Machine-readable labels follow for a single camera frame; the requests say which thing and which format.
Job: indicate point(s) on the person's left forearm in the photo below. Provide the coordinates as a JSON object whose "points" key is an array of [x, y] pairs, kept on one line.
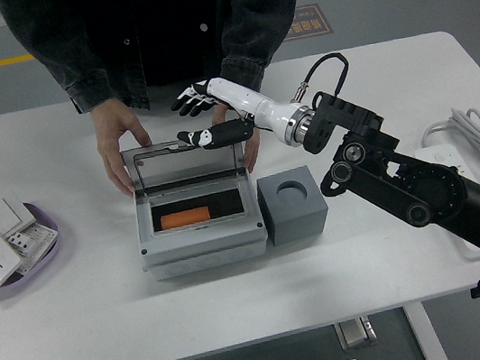
{"points": [[258, 35]]}

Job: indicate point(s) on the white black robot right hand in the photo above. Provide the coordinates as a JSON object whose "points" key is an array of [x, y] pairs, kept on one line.
{"points": [[250, 103]]}

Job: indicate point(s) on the purple plastic tray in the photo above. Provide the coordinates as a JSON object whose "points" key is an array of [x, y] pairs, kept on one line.
{"points": [[47, 260]]}

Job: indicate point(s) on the grey electrical enclosure box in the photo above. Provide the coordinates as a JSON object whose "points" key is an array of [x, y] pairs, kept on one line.
{"points": [[205, 249]]}

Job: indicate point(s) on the person's right hand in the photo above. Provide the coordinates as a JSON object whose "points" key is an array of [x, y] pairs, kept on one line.
{"points": [[116, 135]]}

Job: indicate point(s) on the white table leg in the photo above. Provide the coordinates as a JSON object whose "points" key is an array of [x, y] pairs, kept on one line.
{"points": [[425, 338]]}

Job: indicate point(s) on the grey cube with round hole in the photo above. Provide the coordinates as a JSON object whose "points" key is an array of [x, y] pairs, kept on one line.
{"points": [[297, 225]]}

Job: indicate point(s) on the orange cylinder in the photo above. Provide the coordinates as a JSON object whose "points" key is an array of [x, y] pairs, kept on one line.
{"points": [[184, 217]]}

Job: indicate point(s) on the person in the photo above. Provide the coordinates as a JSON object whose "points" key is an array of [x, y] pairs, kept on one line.
{"points": [[160, 23]]}

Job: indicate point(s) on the person's right forearm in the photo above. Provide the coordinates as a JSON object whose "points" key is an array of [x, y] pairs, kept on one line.
{"points": [[77, 78]]}

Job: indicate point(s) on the white perforated socket module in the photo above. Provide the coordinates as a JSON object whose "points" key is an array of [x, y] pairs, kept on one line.
{"points": [[32, 236]]}

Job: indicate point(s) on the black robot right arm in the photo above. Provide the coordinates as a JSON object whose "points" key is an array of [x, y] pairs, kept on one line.
{"points": [[429, 191]]}

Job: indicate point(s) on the transparent hinged box lid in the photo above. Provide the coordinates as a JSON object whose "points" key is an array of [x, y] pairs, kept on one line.
{"points": [[187, 165]]}

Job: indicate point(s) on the metal table bracket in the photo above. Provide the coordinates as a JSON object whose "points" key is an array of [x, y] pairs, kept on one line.
{"points": [[355, 333]]}

